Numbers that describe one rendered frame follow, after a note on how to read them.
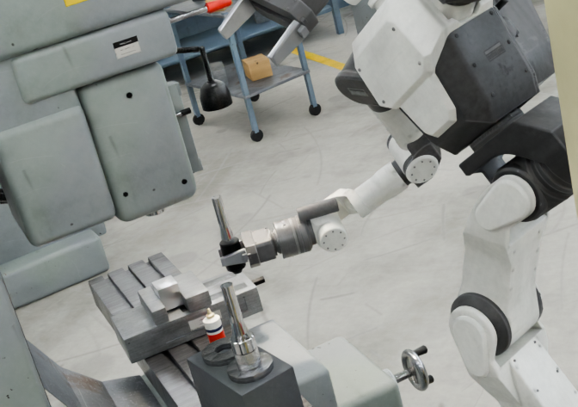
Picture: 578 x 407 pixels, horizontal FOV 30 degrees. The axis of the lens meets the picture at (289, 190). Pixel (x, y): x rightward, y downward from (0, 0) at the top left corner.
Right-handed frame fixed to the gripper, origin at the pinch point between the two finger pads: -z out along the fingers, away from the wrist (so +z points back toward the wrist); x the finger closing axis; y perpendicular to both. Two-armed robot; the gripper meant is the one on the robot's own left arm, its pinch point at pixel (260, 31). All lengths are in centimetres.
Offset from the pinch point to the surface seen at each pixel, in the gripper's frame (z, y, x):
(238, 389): -40, -69, 12
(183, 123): -4, -67, 66
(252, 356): -34, -68, 14
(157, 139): -11, -59, 61
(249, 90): 98, -383, 352
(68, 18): -6, -29, 71
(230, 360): -37, -73, 21
